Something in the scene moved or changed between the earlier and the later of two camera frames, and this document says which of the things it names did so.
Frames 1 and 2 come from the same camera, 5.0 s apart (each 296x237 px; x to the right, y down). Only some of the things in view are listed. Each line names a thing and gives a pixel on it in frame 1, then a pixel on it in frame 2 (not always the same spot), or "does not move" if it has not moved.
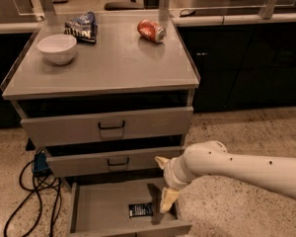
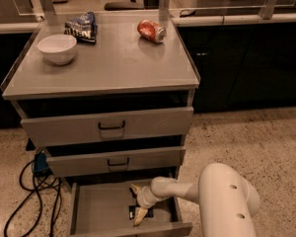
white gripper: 170,175 → 144,197
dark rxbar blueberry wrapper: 140,209 does not move
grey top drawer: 59,130 does not move
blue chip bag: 83,28 does not move
